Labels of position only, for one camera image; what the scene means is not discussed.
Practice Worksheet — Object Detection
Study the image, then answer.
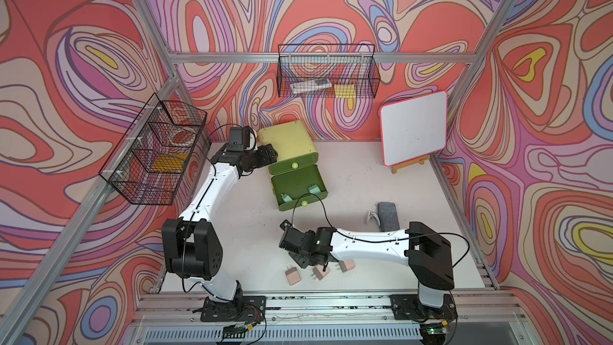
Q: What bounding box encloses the pink plug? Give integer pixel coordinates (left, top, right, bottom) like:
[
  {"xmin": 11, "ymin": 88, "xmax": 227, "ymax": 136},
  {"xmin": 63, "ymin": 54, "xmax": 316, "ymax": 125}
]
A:
[
  {"xmin": 312, "ymin": 265, "xmax": 330, "ymax": 281},
  {"xmin": 338, "ymin": 260, "xmax": 355, "ymax": 273},
  {"xmin": 285, "ymin": 267, "xmax": 302, "ymax": 286}
]

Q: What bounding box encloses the green drawer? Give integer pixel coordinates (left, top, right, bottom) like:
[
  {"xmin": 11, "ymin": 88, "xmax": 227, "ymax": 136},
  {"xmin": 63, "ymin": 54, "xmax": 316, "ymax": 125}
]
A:
[
  {"xmin": 271, "ymin": 165, "xmax": 328, "ymax": 212},
  {"xmin": 268, "ymin": 152, "xmax": 319, "ymax": 176}
]

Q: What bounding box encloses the yellow green drawer cabinet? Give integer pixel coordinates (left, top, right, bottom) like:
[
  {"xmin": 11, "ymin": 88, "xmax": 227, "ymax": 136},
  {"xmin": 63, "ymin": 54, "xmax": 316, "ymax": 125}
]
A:
[{"xmin": 257, "ymin": 121, "xmax": 318, "ymax": 157}]

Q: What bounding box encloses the green plug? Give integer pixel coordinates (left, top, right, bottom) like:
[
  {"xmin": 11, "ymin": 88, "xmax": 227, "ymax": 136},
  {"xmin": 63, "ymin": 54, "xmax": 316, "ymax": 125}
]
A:
[
  {"xmin": 308, "ymin": 184, "xmax": 322, "ymax": 195},
  {"xmin": 281, "ymin": 193, "xmax": 293, "ymax": 203}
]

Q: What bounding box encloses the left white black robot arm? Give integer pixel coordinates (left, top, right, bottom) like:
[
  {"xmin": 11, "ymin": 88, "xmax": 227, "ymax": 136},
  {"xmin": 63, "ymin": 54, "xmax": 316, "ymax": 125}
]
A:
[{"xmin": 161, "ymin": 144, "xmax": 278, "ymax": 303}]

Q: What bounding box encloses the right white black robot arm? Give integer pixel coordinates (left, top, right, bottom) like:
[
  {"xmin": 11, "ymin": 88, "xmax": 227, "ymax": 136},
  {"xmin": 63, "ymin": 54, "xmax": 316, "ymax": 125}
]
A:
[{"xmin": 279, "ymin": 220, "xmax": 455, "ymax": 309}]

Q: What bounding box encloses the yellow block in left basket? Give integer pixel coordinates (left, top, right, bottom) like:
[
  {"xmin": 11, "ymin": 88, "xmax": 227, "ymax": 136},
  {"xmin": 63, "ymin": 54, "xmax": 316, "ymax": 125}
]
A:
[{"xmin": 150, "ymin": 154, "xmax": 188, "ymax": 173}]

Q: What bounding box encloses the yellow block in basket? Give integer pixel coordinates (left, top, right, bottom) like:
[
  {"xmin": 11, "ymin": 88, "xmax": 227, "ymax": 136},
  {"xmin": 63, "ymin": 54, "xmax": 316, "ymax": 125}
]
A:
[
  {"xmin": 150, "ymin": 154, "xmax": 188, "ymax": 173},
  {"xmin": 334, "ymin": 85, "xmax": 357, "ymax": 99}
]

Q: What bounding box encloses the grey felt eraser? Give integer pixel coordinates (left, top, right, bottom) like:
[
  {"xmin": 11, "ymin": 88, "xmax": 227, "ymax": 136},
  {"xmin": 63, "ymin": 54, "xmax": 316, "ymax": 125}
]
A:
[{"xmin": 377, "ymin": 202, "xmax": 400, "ymax": 233}]

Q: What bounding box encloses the grey box in back basket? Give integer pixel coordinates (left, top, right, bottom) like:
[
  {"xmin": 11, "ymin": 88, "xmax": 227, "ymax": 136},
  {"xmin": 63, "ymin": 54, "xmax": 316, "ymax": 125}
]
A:
[{"xmin": 290, "ymin": 78, "xmax": 332, "ymax": 95}]

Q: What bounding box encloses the wooden easel stand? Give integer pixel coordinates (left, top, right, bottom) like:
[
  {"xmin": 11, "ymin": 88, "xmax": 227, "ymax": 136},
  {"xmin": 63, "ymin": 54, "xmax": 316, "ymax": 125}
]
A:
[{"xmin": 391, "ymin": 155, "xmax": 429, "ymax": 174}]

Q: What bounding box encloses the yellow block in back basket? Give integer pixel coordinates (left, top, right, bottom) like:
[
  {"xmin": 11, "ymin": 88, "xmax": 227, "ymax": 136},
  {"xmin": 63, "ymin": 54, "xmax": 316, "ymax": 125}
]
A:
[{"xmin": 334, "ymin": 85, "xmax": 357, "ymax": 99}]

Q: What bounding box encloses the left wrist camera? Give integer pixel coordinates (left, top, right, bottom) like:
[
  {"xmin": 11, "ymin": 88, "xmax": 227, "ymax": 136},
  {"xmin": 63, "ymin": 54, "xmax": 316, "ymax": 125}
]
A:
[{"xmin": 226, "ymin": 126, "xmax": 257, "ymax": 153}]

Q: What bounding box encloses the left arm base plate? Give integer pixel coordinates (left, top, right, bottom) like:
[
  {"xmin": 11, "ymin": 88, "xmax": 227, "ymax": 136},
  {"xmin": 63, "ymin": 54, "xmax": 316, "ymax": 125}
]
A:
[{"xmin": 197, "ymin": 295, "xmax": 267, "ymax": 324}]

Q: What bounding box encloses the black wire basket left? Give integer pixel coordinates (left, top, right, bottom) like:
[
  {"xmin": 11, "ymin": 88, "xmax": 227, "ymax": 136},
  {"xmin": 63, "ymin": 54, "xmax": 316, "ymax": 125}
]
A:
[{"xmin": 98, "ymin": 94, "xmax": 208, "ymax": 205}]

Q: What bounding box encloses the black wire basket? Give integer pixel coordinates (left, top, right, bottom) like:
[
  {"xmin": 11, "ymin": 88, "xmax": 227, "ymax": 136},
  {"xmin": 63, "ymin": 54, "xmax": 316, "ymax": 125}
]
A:
[
  {"xmin": 98, "ymin": 94, "xmax": 208, "ymax": 205},
  {"xmin": 276, "ymin": 42, "xmax": 381, "ymax": 99}
]

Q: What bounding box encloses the black wire basket back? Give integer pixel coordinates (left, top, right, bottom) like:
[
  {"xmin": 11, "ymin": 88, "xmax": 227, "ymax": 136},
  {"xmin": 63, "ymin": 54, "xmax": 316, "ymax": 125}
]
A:
[{"xmin": 276, "ymin": 42, "xmax": 381, "ymax": 99}]

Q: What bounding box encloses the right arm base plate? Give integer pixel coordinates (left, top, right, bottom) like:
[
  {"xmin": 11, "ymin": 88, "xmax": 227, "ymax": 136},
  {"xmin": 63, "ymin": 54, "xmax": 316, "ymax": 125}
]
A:
[{"xmin": 390, "ymin": 292, "xmax": 458, "ymax": 323}]

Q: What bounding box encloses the white board pink frame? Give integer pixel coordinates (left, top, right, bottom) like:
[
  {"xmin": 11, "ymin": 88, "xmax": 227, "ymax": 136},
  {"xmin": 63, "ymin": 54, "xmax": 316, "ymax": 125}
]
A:
[{"xmin": 379, "ymin": 92, "xmax": 448, "ymax": 168}]

